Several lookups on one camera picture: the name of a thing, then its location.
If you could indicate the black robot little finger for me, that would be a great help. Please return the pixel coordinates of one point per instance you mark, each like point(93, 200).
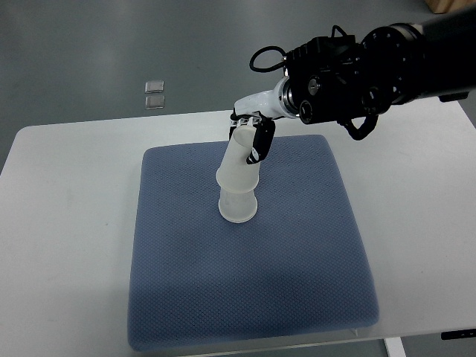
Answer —
point(231, 131)

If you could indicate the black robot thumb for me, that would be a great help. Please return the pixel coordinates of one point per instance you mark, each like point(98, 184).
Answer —
point(263, 137)

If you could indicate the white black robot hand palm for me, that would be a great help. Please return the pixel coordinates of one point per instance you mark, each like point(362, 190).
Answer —
point(269, 104)

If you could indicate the white paper cup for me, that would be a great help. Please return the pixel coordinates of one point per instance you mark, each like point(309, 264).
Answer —
point(235, 174)
point(237, 207)

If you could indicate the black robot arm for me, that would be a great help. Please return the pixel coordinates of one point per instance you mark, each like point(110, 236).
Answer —
point(338, 79)

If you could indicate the white paper cup on mat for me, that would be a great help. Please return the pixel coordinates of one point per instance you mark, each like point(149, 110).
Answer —
point(237, 207)

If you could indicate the upper floor socket plate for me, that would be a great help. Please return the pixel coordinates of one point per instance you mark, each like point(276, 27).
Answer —
point(154, 86)

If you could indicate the blue textured cushion mat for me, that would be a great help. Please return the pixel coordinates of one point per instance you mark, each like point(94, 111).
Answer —
point(298, 266)

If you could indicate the wooden furniture corner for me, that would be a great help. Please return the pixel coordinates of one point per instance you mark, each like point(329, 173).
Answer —
point(447, 6)

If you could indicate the white table leg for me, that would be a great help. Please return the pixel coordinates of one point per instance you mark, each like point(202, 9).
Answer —
point(394, 347)

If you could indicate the black table control panel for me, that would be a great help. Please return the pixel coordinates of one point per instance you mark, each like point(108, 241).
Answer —
point(458, 334)

